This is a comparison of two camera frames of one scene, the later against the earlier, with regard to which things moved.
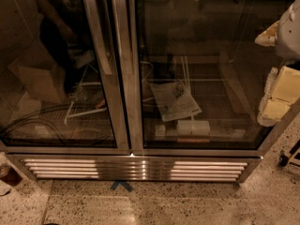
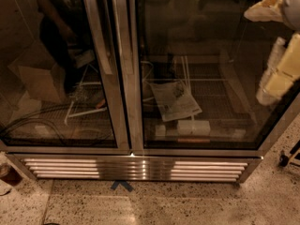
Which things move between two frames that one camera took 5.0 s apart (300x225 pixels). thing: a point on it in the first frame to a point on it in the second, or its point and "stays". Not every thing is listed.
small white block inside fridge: (159, 129) stays
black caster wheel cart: (284, 159) stays
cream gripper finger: (281, 93) to (281, 71)
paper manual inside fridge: (174, 100) stays
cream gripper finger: (267, 37) to (268, 9)
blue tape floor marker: (124, 183) stays
